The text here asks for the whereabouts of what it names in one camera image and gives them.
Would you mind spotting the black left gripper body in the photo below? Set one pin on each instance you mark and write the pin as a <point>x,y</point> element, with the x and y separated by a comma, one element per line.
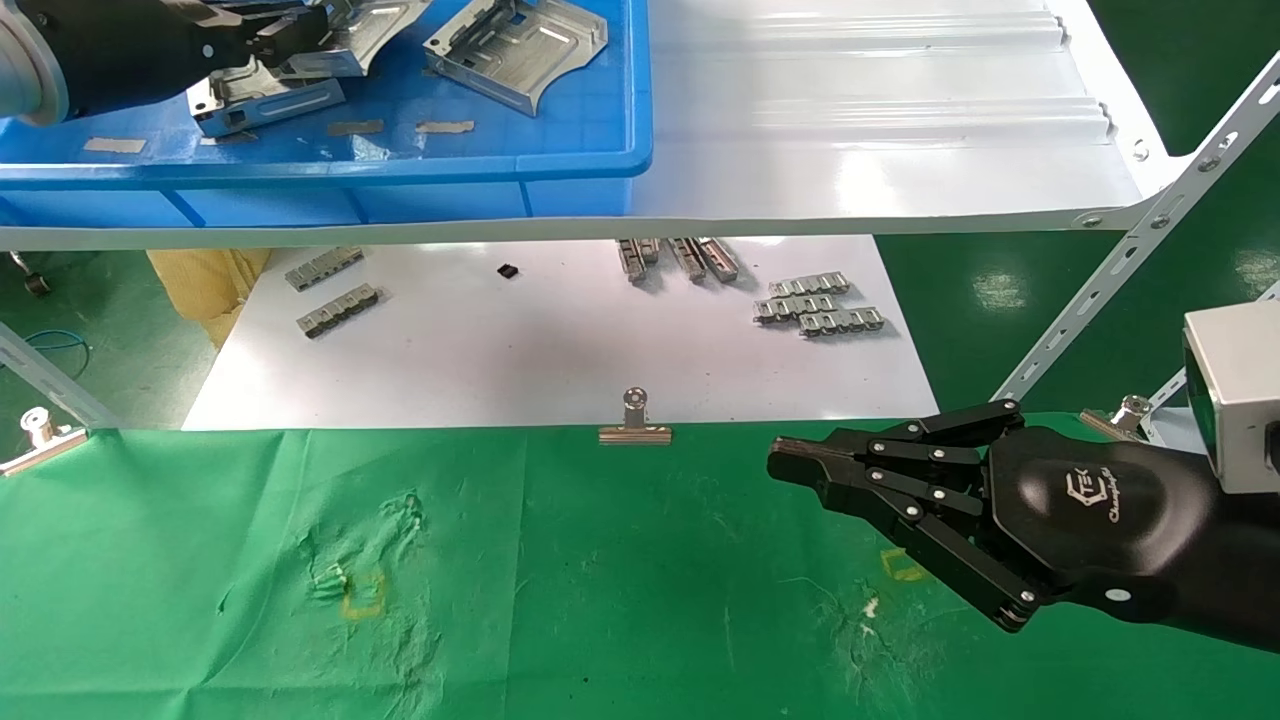
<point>140,45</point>

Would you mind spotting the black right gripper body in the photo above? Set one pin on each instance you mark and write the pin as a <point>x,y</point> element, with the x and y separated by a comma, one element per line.
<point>1100,510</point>

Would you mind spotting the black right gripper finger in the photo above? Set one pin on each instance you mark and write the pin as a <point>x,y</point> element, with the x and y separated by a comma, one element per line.
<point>940,530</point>
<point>900,448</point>

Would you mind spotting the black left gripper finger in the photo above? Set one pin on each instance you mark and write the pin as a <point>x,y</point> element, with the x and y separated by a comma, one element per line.
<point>290,35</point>
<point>280,5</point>

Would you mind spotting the stamped metal bracket part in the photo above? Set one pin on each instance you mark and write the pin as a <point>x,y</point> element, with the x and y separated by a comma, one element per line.
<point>380,30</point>
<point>270,100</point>
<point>540,50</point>

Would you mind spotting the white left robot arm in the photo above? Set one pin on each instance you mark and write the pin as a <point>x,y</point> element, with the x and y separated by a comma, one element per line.
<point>20,70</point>

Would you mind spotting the silver binder clip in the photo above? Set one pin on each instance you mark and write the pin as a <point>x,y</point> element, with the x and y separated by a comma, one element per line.
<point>1130,410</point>
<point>635,433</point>
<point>40,430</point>

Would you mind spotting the silver notched clip strip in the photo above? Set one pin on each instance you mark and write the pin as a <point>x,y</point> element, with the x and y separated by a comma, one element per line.
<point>842,321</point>
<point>795,307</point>
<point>810,285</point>

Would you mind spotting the white perforated shelf crossbar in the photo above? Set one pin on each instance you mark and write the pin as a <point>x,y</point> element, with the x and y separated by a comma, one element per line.
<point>1172,388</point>

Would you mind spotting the blue plastic bin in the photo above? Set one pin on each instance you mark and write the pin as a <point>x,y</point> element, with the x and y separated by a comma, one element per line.
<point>300,200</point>

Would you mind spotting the grey metal connector strip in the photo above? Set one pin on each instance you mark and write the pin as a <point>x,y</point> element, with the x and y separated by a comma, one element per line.
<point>338,310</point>
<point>324,267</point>

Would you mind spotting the yellow plastic bag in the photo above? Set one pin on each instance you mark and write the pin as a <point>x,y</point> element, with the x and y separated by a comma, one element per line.
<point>205,285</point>

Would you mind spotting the black caster wheel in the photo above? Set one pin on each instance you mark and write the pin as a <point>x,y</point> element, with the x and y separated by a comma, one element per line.
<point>38,284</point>

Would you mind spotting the green table cloth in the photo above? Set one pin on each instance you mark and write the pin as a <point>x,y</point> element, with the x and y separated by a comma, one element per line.
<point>640,580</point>

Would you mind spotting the white shelf board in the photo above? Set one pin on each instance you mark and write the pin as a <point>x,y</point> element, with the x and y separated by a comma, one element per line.
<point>850,150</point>

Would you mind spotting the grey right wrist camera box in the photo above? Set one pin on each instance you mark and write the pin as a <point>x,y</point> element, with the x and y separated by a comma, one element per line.
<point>1240,400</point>

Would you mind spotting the white perforated shelf post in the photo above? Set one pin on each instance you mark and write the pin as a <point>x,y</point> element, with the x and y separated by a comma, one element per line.
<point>1150,220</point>
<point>50,385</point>

